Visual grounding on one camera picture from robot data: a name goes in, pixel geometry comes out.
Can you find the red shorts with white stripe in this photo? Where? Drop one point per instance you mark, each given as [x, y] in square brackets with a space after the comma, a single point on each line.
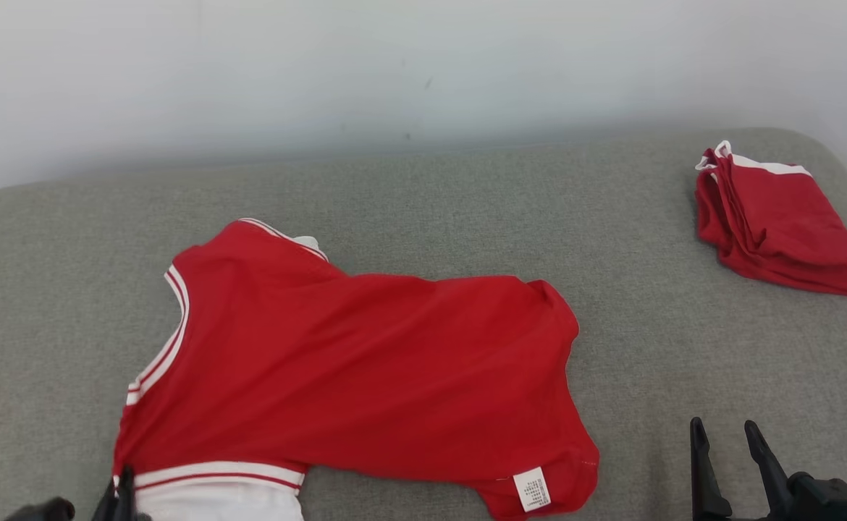
[778, 224]

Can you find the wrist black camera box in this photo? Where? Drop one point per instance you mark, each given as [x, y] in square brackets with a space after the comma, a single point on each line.
[40, 511]
[829, 499]

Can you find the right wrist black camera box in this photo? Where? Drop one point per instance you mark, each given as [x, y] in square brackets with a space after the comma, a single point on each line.
[829, 499]

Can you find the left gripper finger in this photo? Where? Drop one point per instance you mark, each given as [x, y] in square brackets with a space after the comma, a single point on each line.
[105, 506]
[130, 503]

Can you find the red jersey with number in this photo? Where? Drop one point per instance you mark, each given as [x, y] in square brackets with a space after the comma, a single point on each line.
[358, 376]

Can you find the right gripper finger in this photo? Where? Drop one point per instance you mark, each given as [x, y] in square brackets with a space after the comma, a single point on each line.
[706, 485]
[771, 477]

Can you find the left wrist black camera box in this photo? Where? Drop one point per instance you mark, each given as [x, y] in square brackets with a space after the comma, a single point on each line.
[40, 511]

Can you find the grey fabric sofa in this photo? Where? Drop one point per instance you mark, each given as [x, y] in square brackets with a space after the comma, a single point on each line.
[394, 210]

